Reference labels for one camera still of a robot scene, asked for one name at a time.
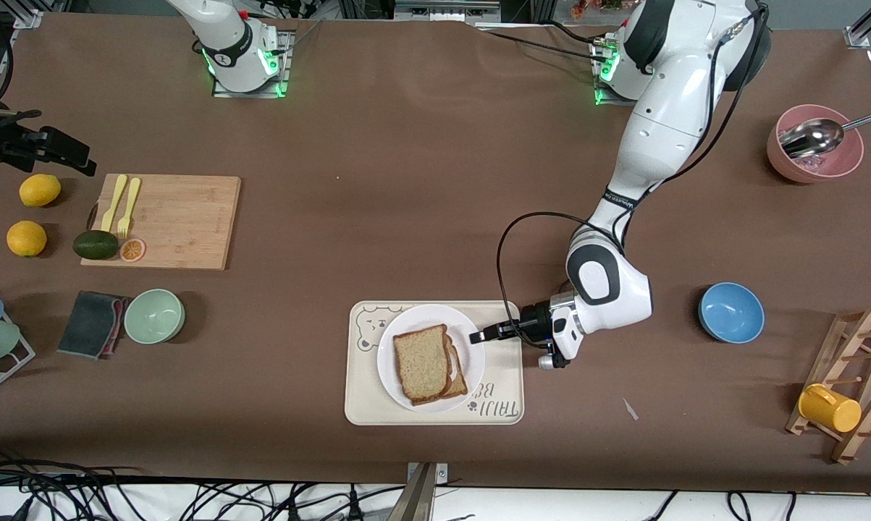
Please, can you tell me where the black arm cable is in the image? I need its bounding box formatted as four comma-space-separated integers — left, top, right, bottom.
0, 107, 43, 138
497, 4, 769, 326

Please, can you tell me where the metal scoop spoon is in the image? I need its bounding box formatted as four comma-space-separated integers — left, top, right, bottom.
779, 110, 871, 160

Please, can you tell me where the white wire cup rack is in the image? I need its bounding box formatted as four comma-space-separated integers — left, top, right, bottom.
0, 284, 36, 399

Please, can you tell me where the yellow plastic mug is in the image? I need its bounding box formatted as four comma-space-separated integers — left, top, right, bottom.
798, 383, 862, 433

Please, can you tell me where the yellow lemon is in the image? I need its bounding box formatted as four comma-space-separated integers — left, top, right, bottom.
19, 174, 62, 208
6, 220, 48, 258

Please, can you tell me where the black cable tangle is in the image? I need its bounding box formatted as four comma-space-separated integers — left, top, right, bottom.
0, 445, 407, 521

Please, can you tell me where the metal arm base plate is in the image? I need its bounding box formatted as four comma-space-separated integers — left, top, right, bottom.
593, 40, 671, 108
213, 29, 292, 99

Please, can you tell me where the black tabletop cable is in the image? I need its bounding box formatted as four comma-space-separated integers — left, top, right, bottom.
475, 25, 613, 66

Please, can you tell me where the grey camera support bar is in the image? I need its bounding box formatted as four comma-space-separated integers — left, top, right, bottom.
394, 463, 437, 521

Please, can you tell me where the bamboo cutting board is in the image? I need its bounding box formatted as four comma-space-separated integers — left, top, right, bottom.
80, 173, 242, 272

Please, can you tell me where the wooden peg drying rack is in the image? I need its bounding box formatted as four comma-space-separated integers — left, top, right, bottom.
786, 306, 871, 465

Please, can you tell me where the green avocado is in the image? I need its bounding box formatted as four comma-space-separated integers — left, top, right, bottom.
72, 230, 120, 261

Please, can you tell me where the yellow plastic knife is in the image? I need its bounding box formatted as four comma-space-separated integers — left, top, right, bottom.
101, 174, 128, 233

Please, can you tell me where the blue bowl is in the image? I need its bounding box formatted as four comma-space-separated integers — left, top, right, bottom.
698, 282, 765, 344

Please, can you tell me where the metal frame crossbar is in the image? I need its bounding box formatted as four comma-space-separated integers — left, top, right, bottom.
395, 0, 501, 22

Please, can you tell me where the pink bowl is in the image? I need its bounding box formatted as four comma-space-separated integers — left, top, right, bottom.
767, 104, 864, 185

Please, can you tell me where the metal table edge bracket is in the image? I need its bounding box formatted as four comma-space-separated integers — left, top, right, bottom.
406, 462, 449, 484

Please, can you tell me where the plain bread slice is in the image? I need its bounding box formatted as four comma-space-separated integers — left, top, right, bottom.
393, 324, 452, 403

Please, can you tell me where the mint green bowl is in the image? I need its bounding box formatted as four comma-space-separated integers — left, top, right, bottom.
124, 289, 186, 345

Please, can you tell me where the dark grey folded cloth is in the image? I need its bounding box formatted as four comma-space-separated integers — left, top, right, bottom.
57, 291, 126, 360

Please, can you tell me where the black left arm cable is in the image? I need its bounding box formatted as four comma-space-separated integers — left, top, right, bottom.
497, 4, 769, 326

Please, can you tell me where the cream bear print tray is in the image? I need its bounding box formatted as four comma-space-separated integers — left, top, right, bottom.
344, 300, 525, 426

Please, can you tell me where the yellow plastic fork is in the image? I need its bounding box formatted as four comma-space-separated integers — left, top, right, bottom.
117, 178, 141, 240

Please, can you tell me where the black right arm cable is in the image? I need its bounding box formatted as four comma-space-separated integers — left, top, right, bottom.
0, 107, 43, 138

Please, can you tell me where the white round plate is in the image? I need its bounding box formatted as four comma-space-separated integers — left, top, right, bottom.
376, 304, 487, 415

